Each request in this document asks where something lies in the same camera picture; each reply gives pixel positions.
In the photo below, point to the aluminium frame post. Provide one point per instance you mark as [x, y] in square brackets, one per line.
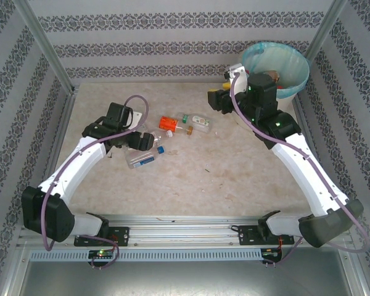
[327, 27]
[40, 37]

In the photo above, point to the small green circuit board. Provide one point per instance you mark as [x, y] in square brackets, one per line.
[101, 254]
[269, 253]

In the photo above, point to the aluminium front rail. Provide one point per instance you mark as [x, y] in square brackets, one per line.
[185, 234]

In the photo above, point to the aluminium side rail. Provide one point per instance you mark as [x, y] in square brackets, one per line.
[308, 123]
[66, 114]

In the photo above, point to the grey metal base sheet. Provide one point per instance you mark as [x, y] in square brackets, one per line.
[185, 280]

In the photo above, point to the blue cap clear bottle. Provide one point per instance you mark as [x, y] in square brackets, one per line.
[142, 160]

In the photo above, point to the clear bottle green leaf label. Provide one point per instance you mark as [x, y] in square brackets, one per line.
[200, 121]

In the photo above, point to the light blue bin liner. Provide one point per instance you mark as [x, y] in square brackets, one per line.
[283, 61]

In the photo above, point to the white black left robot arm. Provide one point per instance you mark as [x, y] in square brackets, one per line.
[77, 163]

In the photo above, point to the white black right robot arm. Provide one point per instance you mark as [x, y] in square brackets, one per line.
[308, 175]

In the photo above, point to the cream plastic waste bin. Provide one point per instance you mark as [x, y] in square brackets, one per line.
[285, 103]

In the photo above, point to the orange label plastic bottle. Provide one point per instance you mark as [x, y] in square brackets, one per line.
[168, 123]

